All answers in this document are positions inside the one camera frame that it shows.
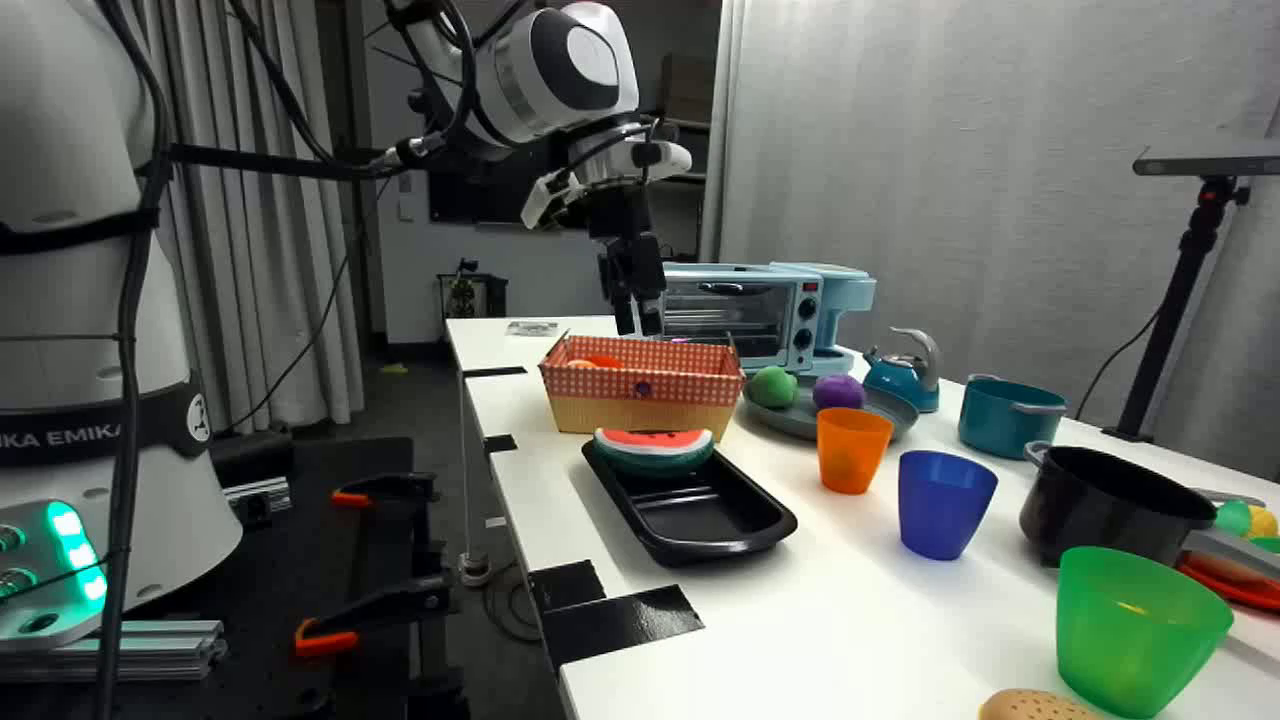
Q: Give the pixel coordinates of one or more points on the green ball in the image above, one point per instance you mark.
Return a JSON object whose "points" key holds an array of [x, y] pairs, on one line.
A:
{"points": [[768, 388]]}

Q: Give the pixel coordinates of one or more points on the purple ball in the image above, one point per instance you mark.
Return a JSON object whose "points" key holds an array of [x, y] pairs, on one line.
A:
{"points": [[836, 393]]}

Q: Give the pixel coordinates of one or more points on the black toy pot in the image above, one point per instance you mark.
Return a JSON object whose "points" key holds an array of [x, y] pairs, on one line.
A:
{"points": [[1102, 514]]}

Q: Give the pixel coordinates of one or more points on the yellow green toy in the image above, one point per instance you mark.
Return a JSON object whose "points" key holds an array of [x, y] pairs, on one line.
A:
{"points": [[1241, 517]]}

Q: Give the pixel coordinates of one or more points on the black camera tripod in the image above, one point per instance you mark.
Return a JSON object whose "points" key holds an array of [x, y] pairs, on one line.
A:
{"points": [[1175, 304]]}

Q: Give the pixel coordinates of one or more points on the orange plastic cup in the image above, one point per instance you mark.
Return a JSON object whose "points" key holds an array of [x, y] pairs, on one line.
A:
{"points": [[848, 454]]}

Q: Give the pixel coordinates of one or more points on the orange black clamp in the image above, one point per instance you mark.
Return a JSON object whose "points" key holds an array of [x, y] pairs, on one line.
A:
{"points": [[383, 488], [367, 615]]}

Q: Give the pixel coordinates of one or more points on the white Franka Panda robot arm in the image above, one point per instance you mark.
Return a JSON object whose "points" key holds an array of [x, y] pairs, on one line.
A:
{"points": [[80, 266]]}

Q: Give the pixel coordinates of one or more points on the grey-teal plate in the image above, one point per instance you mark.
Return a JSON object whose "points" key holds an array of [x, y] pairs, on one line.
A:
{"points": [[794, 421]]}

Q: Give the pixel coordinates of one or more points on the red toy utensil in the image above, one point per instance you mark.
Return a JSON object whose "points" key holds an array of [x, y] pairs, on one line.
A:
{"points": [[1241, 584]]}

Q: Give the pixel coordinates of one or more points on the blue plastic cup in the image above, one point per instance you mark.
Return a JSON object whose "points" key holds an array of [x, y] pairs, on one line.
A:
{"points": [[942, 514]]}

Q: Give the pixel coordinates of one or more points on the black plastic tray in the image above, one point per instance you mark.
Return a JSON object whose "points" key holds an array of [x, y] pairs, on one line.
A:
{"points": [[700, 523]]}

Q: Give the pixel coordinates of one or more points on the light blue toy toaster oven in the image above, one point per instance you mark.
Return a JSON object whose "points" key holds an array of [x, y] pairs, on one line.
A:
{"points": [[802, 323]]}

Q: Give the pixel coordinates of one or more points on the black camera bar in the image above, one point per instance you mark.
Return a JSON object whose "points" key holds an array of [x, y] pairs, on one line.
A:
{"points": [[1205, 164]]}

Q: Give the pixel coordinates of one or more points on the dark teal small bowl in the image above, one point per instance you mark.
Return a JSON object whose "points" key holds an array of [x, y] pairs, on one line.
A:
{"points": [[903, 381]]}

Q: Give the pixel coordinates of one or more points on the watermelon slice plush toy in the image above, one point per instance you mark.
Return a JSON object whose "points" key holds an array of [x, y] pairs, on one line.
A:
{"points": [[653, 448]]}

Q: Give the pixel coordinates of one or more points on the tan round cookie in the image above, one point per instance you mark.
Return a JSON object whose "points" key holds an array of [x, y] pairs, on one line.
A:
{"points": [[1035, 705]]}

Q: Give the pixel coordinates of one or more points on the green plastic cup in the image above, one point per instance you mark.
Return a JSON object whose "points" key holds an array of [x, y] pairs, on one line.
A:
{"points": [[1135, 654]]}

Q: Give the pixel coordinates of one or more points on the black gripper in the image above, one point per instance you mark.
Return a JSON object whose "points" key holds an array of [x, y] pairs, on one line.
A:
{"points": [[628, 243]]}

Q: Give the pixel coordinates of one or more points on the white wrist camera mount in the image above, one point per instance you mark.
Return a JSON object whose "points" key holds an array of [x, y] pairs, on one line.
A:
{"points": [[607, 164]]}

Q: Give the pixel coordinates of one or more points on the teal toy pot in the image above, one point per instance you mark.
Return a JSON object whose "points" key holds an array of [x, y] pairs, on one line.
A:
{"points": [[1003, 425]]}

